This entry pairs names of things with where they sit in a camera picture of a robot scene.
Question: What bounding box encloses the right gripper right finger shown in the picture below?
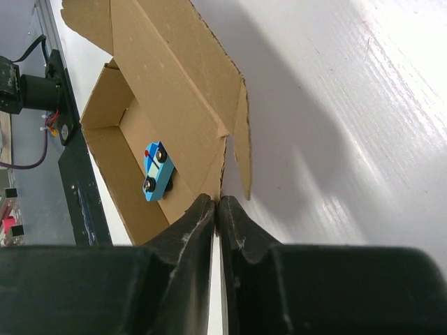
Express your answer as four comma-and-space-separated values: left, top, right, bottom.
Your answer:
218, 196, 446, 334

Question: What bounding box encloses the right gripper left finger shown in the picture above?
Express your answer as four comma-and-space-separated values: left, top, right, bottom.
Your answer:
1, 195, 215, 334

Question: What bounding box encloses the blue toy police car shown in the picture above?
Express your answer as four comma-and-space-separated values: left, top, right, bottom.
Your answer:
142, 141, 175, 202

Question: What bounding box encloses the cardboard box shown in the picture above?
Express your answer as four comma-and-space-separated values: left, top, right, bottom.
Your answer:
61, 1, 251, 245

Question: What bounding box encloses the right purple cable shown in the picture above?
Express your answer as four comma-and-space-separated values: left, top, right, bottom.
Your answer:
0, 131, 50, 171

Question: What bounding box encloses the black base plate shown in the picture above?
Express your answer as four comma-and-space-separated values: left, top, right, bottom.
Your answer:
1, 34, 112, 246

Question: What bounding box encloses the aluminium table frame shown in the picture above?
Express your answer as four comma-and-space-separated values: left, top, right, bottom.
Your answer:
32, 0, 64, 54

